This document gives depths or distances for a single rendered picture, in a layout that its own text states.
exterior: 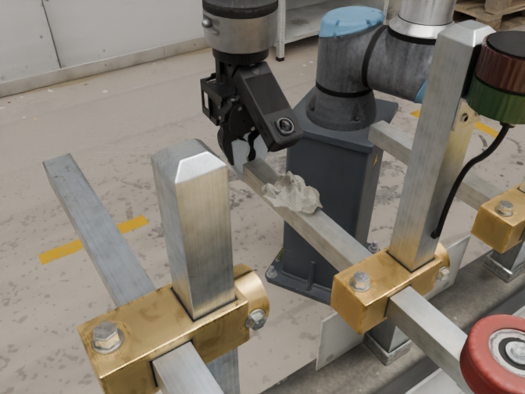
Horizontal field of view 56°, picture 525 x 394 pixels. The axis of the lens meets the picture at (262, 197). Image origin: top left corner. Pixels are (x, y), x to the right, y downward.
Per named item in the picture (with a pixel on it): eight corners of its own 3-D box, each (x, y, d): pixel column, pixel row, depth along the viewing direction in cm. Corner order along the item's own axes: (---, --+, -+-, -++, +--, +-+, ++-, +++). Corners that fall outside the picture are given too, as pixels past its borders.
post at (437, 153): (362, 365, 69) (439, 22, 39) (380, 353, 70) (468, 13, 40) (379, 385, 66) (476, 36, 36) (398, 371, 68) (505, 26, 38)
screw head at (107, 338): (87, 337, 34) (83, 326, 33) (116, 323, 35) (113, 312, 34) (98, 359, 33) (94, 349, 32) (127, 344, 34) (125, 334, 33)
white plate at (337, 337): (313, 367, 62) (319, 319, 56) (450, 281, 73) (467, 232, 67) (316, 371, 62) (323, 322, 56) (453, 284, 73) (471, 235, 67)
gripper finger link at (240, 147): (230, 165, 77) (229, 114, 71) (251, 185, 73) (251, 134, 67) (213, 171, 76) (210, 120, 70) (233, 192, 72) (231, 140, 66)
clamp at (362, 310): (329, 305, 55) (333, 274, 52) (412, 257, 61) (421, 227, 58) (363, 341, 51) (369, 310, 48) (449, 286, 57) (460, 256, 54)
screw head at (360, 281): (345, 281, 51) (346, 274, 50) (360, 274, 52) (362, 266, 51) (358, 295, 50) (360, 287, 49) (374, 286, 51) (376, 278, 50)
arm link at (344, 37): (334, 62, 136) (341, -4, 125) (391, 79, 128) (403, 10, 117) (304, 81, 126) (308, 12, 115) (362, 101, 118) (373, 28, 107)
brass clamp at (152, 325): (88, 359, 38) (73, 320, 35) (236, 286, 44) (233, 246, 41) (116, 424, 34) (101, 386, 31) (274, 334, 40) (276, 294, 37)
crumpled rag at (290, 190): (251, 187, 65) (251, 173, 64) (292, 170, 68) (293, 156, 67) (290, 224, 60) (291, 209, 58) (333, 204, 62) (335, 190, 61)
